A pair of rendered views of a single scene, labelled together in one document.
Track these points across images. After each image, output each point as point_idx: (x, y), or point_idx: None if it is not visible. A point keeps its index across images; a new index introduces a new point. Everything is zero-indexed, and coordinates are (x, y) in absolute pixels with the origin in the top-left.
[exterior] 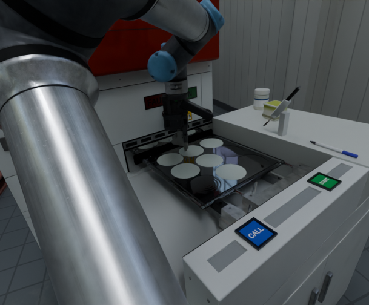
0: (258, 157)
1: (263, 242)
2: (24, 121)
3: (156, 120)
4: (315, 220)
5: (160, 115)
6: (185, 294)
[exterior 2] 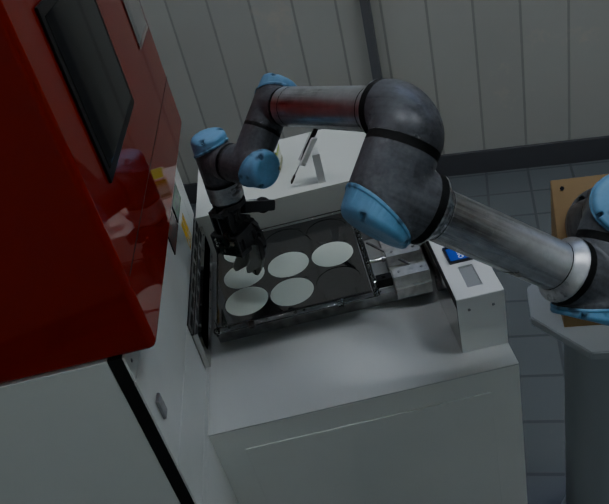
0: (324, 223)
1: None
2: (470, 209)
3: (182, 263)
4: None
5: (181, 253)
6: (452, 352)
